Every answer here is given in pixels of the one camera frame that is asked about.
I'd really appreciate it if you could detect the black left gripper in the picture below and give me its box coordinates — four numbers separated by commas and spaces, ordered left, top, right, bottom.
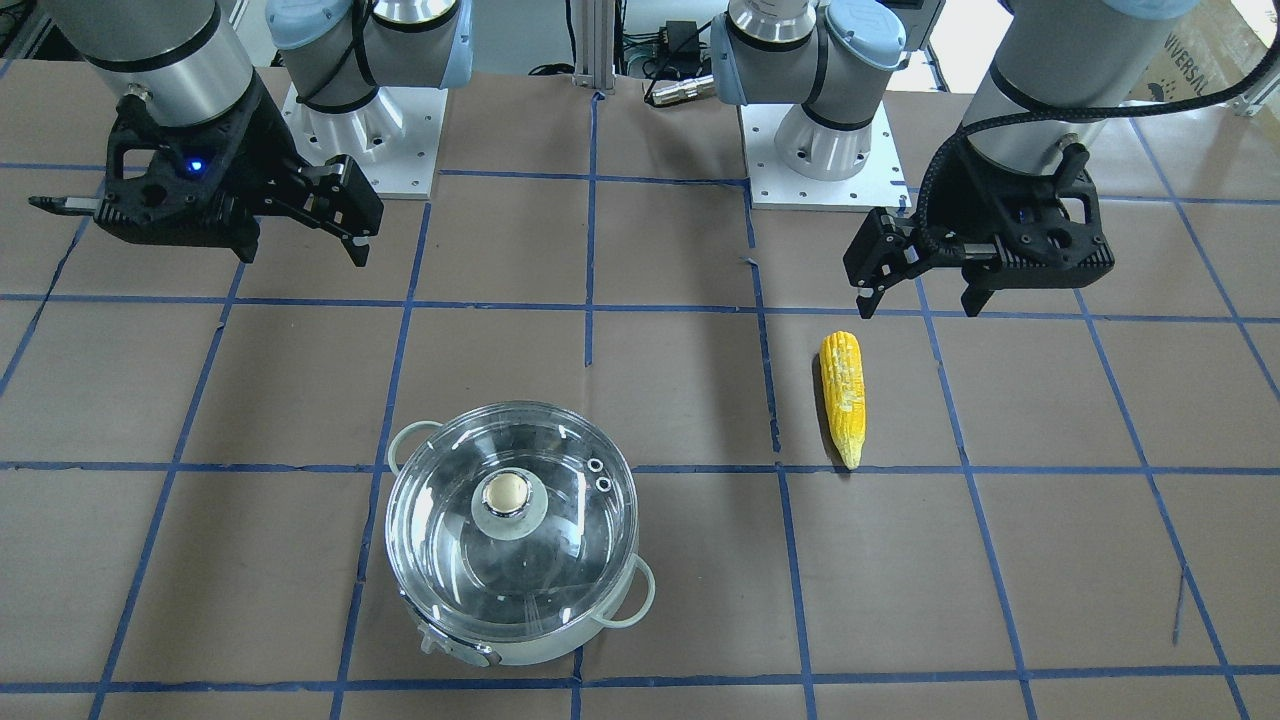
844, 142, 1115, 319

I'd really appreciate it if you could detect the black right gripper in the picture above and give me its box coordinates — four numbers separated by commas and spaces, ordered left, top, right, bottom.
28, 76, 384, 268

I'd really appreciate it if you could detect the yellow corn cob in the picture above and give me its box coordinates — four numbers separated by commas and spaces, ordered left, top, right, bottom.
818, 331, 867, 470

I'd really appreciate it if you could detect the glass pot lid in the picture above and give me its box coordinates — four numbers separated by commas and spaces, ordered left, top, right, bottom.
385, 401, 639, 642

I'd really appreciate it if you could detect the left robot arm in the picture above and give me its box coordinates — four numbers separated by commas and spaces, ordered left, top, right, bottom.
710, 1, 1193, 318

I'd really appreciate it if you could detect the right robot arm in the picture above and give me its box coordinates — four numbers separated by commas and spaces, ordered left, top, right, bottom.
29, 1, 474, 266

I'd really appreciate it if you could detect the pale green cooking pot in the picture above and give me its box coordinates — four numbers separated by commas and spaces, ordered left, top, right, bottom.
387, 418, 657, 667

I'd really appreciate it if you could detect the black power adapter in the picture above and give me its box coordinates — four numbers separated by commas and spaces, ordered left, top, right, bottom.
658, 20, 701, 61

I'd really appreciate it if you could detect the cardboard box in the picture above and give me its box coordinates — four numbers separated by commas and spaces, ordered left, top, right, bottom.
1129, 1, 1277, 102

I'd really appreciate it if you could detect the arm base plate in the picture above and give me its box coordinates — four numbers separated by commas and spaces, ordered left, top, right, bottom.
282, 87, 449, 200
739, 104, 913, 211

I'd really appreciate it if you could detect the silver cable connector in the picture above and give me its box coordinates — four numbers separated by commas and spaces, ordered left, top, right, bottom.
644, 76, 717, 108

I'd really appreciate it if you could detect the aluminium frame post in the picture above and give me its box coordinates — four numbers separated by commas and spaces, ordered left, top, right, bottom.
570, 1, 621, 96

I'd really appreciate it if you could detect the black braided cable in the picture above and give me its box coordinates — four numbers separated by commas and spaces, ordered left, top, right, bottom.
920, 60, 1280, 275

